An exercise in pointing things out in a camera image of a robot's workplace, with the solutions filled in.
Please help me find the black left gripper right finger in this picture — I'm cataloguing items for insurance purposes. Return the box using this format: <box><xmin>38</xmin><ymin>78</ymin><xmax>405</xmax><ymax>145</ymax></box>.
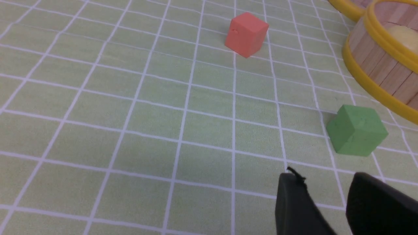
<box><xmin>346</xmin><ymin>172</ymin><xmax>418</xmax><ymax>235</ymax></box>

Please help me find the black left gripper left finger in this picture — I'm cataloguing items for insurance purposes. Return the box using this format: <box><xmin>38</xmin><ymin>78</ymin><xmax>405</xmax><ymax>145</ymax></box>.
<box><xmin>275</xmin><ymin>166</ymin><xmax>336</xmax><ymax>235</ymax></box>

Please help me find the yellow bun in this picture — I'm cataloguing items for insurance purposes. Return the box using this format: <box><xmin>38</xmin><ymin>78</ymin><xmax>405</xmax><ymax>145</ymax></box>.
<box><xmin>388</xmin><ymin>25</ymin><xmax>418</xmax><ymax>54</ymax></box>

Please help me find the bamboo steamer tray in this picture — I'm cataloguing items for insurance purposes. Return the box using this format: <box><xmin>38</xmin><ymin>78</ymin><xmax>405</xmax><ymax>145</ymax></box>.
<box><xmin>342</xmin><ymin>0</ymin><xmax>418</xmax><ymax>124</ymax></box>

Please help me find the bamboo steamer lid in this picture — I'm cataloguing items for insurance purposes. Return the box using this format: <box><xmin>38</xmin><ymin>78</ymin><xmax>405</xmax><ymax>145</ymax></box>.
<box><xmin>328</xmin><ymin>0</ymin><xmax>373</xmax><ymax>22</ymax></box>

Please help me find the green foam cube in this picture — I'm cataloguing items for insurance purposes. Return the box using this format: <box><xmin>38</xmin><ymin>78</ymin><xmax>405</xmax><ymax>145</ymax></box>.
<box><xmin>326</xmin><ymin>104</ymin><xmax>388</xmax><ymax>157</ymax></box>

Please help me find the red foam cube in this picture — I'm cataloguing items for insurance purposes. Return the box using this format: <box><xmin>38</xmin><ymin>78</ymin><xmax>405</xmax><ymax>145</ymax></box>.
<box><xmin>224</xmin><ymin>12</ymin><xmax>269</xmax><ymax>58</ymax></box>

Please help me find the green checkered tablecloth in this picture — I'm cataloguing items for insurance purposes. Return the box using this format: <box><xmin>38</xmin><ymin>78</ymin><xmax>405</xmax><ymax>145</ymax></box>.
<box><xmin>0</xmin><ymin>0</ymin><xmax>417</xmax><ymax>235</ymax></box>

